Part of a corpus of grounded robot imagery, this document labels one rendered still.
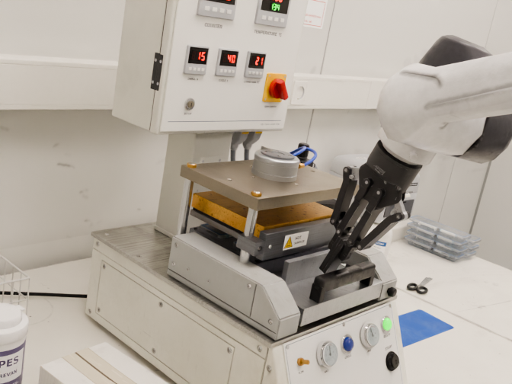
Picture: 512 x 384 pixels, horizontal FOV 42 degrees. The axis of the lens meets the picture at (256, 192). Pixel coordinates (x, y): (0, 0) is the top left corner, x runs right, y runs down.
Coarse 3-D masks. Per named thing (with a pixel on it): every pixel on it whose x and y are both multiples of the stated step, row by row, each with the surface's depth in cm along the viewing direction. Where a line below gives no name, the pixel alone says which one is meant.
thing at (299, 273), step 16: (304, 256) 108; (320, 256) 110; (288, 272) 104; (304, 272) 108; (320, 272) 111; (304, 288) 105; (336, 288) 107; (352, 288) 109; (368, 288) 111; (304, 304) 99; (320, 304) 101; (336, 304) 104; (352, 304) 108; (304, 320) 99
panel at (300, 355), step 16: (384, 304) 116; (352, 320) 109; (368, 320) 112; (384, 320) 115; (304, 336) 100; (320, 336) 102; (336, 336) 105; (352, 336) 108; (384, 336) 115; (288, 352) 97; (304, 352) 99; (352, 352) 108; (368, 352) 111; (384, 352) 114; (288, 368) 96; (304, 368) 99; (320, 368) 101; (336, 368) 104; (352, 368) 107; (368, 368) 110; (384, 368) 114; (400, 368) 117
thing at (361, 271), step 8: (360, 264) 108; (368, 264) 109; (328, 272) 103; (336, 272) 103; (344, 272) 104; (352, 272) 105; (360, 272) 107; (368, 272) 109; (320, 280) 100; (328, 280) 101; (336, 280) 102; (344, 280) 104; (352, 280) 106; (360, 280) 111; (368, 280) 110; (312, 288) 101; (320, 288) 100; (328, 288) 101; (312, 296) 101; (320, 296) 100
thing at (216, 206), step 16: (208, 192) 115; (208, 208) 111; (224, 208) 109; (240, 208) 110; (288, 208) 115; (304, 208) 116; (320, 208) 118; (224, 224) 109; (240, 224) 106; (256, 224) 104; (272, 224) 105; (288, 224) 107
